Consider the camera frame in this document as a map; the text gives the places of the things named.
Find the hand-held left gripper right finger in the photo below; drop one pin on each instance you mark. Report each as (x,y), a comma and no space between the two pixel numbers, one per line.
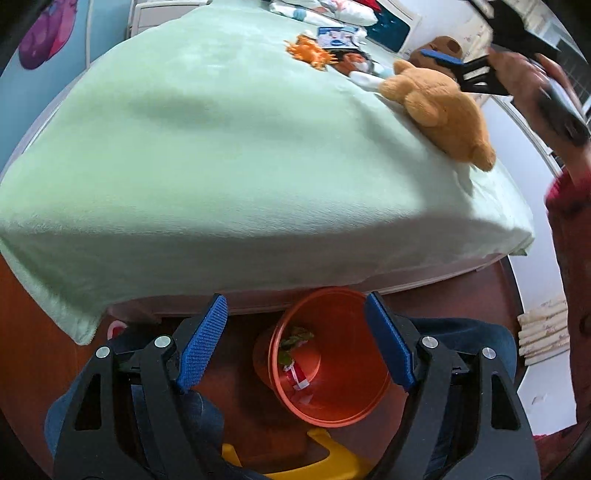
(388,344)

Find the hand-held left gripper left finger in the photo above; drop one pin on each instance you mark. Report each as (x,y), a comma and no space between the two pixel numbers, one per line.
(203,344)

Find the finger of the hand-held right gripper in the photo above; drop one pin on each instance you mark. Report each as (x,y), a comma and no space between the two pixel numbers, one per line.
(485,86)
(441,56)

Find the tan teddy bear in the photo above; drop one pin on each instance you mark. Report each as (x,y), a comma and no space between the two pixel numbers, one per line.
(443,110)

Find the orange plastic bin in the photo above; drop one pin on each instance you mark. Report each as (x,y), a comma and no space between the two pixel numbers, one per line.
(341,323)

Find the person's right forearm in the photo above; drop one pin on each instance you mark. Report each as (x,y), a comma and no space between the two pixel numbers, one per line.
(570,277)

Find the person's right hand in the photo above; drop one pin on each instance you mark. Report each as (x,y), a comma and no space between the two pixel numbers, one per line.
(521,87)

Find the teal padded headboard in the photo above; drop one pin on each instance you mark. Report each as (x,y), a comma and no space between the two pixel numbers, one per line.
(392,32)

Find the brown orange plush toy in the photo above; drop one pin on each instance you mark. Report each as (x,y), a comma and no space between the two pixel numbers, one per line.
(353,61)

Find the red folded blanket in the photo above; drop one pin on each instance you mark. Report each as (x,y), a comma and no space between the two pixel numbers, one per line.
(369,3)

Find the pink plastic object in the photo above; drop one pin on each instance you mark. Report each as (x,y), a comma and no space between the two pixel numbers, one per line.
(115,327)

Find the small toy inside bucket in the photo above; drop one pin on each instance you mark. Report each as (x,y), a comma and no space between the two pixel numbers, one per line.
(295,342)

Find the red snack wrapper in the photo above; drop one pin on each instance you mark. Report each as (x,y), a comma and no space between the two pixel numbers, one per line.
(300,374)

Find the white floral folded quilt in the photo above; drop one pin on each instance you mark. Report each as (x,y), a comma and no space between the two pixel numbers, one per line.
(295,9)
(346,11)

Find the blue and white packet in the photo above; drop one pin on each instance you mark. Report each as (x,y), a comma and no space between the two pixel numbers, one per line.
(337,37)

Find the yellow plastic stool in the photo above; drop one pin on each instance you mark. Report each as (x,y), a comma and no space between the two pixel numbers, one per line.
(332,454)

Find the orange spiky toy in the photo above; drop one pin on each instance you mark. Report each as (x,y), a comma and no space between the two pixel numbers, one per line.
(309,53)

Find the stack of cream boards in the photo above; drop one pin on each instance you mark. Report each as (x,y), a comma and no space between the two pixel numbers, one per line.
(542,332)

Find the light green blanket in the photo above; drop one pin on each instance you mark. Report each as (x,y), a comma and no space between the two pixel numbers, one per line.
(207,184)

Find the white nightstand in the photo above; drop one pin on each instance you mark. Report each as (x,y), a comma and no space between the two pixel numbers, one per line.
(152,14)

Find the blue cartoon wardrobe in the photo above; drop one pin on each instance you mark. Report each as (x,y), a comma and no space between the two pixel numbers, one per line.
(55,37)

